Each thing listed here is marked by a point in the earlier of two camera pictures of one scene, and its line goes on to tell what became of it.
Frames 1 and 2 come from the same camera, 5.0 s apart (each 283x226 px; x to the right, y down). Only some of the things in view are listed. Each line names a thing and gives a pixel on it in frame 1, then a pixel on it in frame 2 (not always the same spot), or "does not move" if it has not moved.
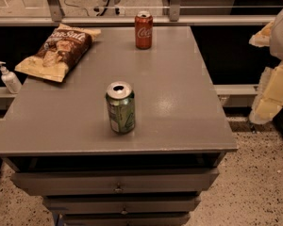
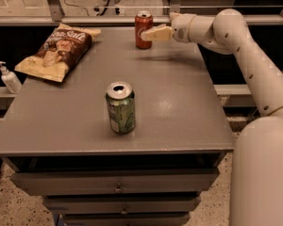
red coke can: x=143 y=29 does not move
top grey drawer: x=114 y=183 does not move
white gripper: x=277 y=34 -> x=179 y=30
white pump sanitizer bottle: x=10 y=79 does not move
